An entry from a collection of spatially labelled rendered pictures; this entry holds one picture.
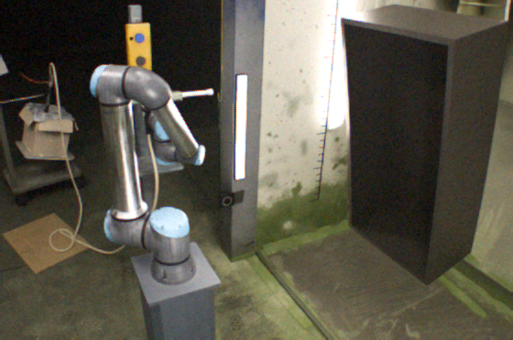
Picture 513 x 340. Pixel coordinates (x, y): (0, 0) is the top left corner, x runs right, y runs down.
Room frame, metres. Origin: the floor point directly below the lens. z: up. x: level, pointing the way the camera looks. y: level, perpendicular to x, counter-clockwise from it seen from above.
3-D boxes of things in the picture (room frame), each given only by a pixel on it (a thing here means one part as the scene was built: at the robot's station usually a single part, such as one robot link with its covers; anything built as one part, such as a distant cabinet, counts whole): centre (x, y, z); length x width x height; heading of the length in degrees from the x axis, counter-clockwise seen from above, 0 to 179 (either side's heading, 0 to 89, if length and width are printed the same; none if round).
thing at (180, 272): (1.32, 0.32, 0.69); 0.19 x 0.19 x 0.10
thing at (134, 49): (2.09, 0.63, 1.42); 0.12 x 0.06 x 0.26; 118
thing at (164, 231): (1.32, 0.33, 0.83); 0.17 x 0.15 x 0.18; 78
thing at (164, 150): (1.71, 0.41, 1.02); 0.12 x 0.09 x 0.12; 78
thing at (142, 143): (2.14, 0.65, 0.82); 0.06 x 0.06 x 1.64; 28
